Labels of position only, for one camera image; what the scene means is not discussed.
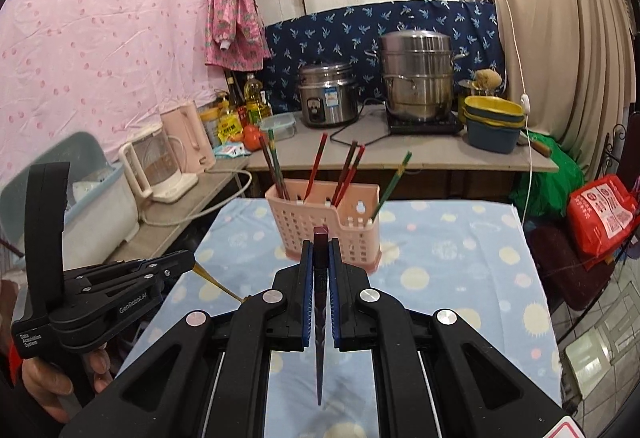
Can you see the cooking oil bottle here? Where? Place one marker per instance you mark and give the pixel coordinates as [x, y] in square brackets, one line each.
[253, 101]

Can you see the blue floral cloth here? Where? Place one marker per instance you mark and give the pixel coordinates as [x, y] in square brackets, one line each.
[340, 33]

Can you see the pink perforated utensil basket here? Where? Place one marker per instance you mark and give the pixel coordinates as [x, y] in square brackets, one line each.
[320, 223]

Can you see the green chopstick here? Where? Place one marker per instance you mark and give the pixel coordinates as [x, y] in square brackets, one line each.
[277, 158]
[392, 185]

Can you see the black metal rack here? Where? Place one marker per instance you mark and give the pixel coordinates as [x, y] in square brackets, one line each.
[622, 153]

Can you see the green plastic bag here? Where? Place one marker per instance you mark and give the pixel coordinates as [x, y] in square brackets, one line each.
[550, 173]

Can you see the steel steamer pot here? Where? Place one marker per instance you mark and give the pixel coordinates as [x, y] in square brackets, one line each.
[420, 73]

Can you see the light blue plastic dish bin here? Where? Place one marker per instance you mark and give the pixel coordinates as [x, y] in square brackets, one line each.
[95, 213]

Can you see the red printed bag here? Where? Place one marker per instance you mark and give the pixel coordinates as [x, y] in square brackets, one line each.
[602, 213]

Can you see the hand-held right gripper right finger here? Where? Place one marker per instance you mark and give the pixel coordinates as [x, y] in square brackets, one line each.
[336, 293]

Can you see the black induction cooktop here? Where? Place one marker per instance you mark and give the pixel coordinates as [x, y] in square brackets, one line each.
[425, 124]

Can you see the yellow seasoning packet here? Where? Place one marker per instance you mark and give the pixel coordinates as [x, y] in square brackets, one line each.
[231, 127]

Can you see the yellow rimmed plastic basin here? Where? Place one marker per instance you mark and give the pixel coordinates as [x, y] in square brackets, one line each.
[495, 107]

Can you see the grey kitchen counter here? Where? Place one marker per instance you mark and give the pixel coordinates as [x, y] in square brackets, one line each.
[350, 153]

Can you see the dark red chopstick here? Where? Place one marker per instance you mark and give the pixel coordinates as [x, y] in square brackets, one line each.
[351, 175]
[316, 168]
[345, 173]
[320, 243]

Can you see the clear food container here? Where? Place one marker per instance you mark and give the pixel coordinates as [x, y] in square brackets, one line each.
[279, 126]

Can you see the pink floral garment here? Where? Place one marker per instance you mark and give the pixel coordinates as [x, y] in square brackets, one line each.
[235, 8]

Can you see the maroon chair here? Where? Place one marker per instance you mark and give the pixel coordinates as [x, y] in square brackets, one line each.
[565, 263]

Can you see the blue plastic basin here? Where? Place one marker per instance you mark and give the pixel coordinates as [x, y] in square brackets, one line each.
[492, 138]

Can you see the small steel pot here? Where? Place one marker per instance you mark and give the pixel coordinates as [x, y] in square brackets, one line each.
[467, 93]

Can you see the person's left hand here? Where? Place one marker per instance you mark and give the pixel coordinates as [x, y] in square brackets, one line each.
[45, 378]

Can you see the steel rice cooker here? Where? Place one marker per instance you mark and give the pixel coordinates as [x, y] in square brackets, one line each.
[327, 93]

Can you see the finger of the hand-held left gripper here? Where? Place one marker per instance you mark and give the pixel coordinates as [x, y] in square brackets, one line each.
[125, 268]
[135, 288]

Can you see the brown chopstick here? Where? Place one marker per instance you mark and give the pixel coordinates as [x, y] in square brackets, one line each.
[272, 168]

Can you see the red tomato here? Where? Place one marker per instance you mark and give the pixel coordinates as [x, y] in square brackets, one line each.
[252, 137]

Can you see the beige curtain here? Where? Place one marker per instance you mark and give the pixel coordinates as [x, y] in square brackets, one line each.
[560, 18]

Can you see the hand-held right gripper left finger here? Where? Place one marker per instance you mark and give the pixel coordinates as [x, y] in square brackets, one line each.
[305, 293]

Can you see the blue planet print tablecloth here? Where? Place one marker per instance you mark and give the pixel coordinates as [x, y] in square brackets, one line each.
[450, 268]

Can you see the pink electric kettle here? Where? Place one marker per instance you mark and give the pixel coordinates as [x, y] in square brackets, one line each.
[187, 136]

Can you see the white glass electric kettle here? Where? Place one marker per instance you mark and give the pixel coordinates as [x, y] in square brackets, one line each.
[155, 163]

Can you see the pink dotted curtain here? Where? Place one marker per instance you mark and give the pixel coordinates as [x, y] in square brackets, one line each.
[100, 53]

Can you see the blue white snack packet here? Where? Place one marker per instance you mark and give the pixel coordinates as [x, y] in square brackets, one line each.
[230, 151]

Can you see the white yellow tin can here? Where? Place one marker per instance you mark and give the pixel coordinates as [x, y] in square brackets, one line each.
[211, 128]

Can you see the loofah sponge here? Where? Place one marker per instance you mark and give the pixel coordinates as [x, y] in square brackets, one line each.
[487, 79]

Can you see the white plastic stool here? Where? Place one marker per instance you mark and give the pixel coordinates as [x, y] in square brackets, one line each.
[597, 358]

